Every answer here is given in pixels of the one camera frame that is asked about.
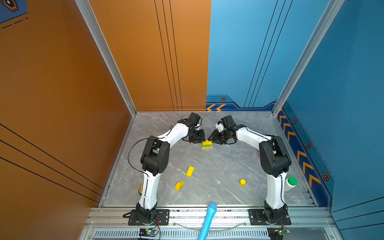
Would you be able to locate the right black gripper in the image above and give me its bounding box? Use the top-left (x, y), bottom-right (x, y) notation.
top-left (207, 129), bottom-right (230, 145)

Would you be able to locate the circuit board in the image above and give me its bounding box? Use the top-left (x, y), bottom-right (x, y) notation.
top-left (267, 228), bottom-right (291, 240)
top-left (138, 229), bottom-right (160, 240)

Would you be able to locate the yellow cylinder block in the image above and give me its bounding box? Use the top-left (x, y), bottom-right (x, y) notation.
top-left (239, 179), bottom-right (247, 187)

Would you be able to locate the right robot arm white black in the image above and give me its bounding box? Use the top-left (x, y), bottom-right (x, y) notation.
top-left (209, 116), bottom-right (298, 225)

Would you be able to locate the cyan tube pole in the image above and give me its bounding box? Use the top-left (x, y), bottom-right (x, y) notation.
top-left (198, 203), bottom-right (217, 240)

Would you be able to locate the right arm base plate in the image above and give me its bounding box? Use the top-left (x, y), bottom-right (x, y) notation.
top-left (248, 208), bottom-right (292, 226)

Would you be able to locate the yellow block near front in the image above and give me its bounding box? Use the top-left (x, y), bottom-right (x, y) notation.
top-left (175, 181), bottom-right (185, 191)

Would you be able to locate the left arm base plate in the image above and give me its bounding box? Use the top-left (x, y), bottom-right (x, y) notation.
top-left (128, 209), bottom-right (170, 227)

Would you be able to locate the white bottle green cap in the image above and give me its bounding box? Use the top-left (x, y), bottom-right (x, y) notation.
top-left (284, 177), bottom-right (298, 192)

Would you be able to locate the left circuit board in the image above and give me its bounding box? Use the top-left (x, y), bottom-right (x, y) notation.
top-left (138, 229), bottom-right (160, 240)

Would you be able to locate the metal tin can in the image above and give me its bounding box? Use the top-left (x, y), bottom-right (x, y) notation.
top-left (138, 184), bottom-right (144, 195)

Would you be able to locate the yellow long block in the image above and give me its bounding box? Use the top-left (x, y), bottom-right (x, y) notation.
top-left (186, 166), bottom-right (195, 178)

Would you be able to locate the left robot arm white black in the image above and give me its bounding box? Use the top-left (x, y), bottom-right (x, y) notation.
top-left (130, 113), bottom-right (205, 225)

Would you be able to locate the aluminium front rail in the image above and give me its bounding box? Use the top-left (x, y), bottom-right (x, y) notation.
top-left (79, 206), bottom-right (343, 240)

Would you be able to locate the right circuit board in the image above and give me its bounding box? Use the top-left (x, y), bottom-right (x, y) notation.
top-left (267, 228), bottom-right (291, 240)

